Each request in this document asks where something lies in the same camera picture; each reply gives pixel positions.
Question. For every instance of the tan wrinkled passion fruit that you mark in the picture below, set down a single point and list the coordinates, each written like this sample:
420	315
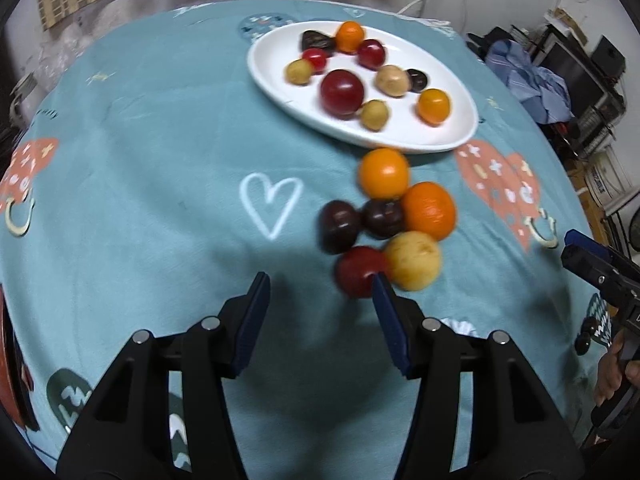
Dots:
392	80

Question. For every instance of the black hat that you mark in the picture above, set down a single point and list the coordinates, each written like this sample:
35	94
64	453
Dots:
492	35

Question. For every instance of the tangerine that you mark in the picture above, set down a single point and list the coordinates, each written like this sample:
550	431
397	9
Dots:
430	210
384	172
433	106
349	36

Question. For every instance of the black metal rack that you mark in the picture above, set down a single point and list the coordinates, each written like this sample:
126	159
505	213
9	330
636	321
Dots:
595	125

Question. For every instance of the black monitor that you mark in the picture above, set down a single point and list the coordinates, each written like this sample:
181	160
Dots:
575	67

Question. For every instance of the small red plum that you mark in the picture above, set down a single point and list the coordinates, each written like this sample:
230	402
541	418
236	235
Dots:
315	59

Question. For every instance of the large red plum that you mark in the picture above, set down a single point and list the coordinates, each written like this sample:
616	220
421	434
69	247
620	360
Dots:
342	94

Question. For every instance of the small tan kiwi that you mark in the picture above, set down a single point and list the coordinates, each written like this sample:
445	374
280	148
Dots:
299	71
375	114

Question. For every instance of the flat cardboard box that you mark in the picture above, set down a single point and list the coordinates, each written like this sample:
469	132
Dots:
565	22

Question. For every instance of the blue crumpled clothes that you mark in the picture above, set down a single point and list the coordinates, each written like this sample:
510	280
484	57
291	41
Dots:
535	80

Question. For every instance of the white round plate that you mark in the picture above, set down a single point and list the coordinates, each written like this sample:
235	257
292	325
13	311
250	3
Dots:
400	132

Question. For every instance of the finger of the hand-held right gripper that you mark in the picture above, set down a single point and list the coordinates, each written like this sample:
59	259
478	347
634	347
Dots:
585	252

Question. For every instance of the black speaker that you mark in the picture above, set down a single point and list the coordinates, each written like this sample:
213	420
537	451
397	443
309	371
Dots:
607	57

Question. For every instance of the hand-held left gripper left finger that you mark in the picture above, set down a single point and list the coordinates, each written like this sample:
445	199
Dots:
252	320

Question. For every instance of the dark wrinkled passion fruit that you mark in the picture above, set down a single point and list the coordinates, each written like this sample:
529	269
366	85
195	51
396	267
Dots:
317	40

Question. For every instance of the person's right hand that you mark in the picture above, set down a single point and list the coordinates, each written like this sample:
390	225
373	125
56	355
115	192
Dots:
609	375

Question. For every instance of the yellow round pear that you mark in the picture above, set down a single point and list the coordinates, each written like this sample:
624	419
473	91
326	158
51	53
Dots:
414	260

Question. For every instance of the teal printed tablecloth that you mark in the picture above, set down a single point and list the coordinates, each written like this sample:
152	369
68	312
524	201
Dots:
150	135

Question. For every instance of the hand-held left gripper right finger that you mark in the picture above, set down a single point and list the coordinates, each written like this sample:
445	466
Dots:
392	325

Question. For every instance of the dark purple plum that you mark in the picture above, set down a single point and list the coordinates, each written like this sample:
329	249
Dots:
340	226
382	217
416	80

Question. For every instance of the white plastic bucket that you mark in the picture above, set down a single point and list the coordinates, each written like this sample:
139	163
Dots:
607	180

